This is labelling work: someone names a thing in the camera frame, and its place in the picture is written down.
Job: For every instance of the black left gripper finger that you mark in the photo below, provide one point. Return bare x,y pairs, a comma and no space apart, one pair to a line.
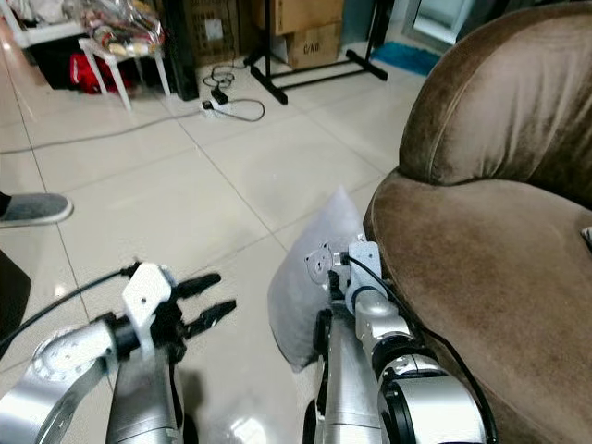
213,317
199,284

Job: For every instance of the grey bear print pillow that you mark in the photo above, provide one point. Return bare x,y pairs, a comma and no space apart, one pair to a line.
298,296

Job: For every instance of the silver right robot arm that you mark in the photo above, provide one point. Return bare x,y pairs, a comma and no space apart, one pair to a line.
402,370

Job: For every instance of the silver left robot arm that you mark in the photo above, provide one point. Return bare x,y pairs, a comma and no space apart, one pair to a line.
55,379

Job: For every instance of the brown fabric sofa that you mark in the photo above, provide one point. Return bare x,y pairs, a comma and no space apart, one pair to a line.
499,296

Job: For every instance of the black metal floor stand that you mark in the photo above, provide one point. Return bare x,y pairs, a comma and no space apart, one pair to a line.
310,79

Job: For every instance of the blue floor mat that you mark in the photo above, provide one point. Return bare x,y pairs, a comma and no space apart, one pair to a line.
407,57

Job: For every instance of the silver right robot leg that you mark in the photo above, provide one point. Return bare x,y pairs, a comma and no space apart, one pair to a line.
347,398

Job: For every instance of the dark brown furniture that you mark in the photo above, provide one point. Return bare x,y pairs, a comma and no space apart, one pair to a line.
11,305

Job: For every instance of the white power strip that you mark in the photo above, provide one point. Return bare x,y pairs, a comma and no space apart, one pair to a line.
216,107

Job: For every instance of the grey slipper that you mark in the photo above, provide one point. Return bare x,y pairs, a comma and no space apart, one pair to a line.
37,209

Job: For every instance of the black power adapter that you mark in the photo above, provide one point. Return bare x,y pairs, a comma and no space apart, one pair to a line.
220,94

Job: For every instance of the red bag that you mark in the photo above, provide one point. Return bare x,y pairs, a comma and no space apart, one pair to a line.
88,74

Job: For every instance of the black cabinet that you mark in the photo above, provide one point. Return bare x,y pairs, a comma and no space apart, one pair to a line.
180,46

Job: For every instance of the small printed cardboard box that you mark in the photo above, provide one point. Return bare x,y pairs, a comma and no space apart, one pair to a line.
314,48

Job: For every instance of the white plastic stool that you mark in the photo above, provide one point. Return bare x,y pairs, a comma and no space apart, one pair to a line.
108,54

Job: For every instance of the clear plastic bag of items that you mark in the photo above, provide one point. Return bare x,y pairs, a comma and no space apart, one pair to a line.
120,23

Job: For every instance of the large plain cardboard box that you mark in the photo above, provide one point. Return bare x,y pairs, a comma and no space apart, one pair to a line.
301,14

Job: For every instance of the white framed door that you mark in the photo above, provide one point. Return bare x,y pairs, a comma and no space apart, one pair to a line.
439,23

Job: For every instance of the white shelf rack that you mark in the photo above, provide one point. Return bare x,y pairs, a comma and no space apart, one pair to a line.
42,37

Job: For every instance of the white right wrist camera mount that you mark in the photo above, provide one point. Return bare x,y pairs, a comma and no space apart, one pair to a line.
365,264

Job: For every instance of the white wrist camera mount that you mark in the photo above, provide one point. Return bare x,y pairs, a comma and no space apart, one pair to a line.
365,264
148,296

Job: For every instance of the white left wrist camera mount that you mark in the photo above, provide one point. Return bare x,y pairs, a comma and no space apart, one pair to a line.
148,296

